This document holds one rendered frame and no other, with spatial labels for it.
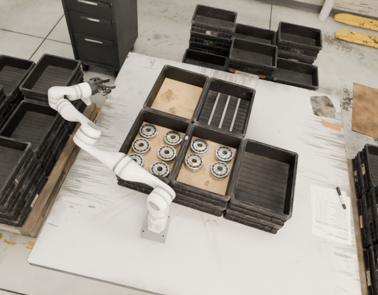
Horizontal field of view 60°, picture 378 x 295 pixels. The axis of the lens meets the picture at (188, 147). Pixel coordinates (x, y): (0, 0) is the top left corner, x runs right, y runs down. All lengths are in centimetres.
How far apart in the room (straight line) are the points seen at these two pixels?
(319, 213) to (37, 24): 347
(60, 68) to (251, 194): 181
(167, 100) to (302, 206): 101
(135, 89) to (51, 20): 216
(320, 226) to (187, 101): 105
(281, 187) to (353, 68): 269
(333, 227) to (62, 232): 142
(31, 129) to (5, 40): 167
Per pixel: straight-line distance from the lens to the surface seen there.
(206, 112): 201
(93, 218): 177
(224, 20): 342
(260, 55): 310
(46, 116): 264
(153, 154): 178
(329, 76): 400
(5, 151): 238
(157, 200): 134
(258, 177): 180
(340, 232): 199
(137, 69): 243
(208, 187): 170
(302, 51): 326
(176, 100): 204
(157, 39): 389
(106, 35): 308
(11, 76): 303
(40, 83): 273
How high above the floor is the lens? 231
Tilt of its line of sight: 54 degrees down
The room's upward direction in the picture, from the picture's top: 10 degrees clockwise
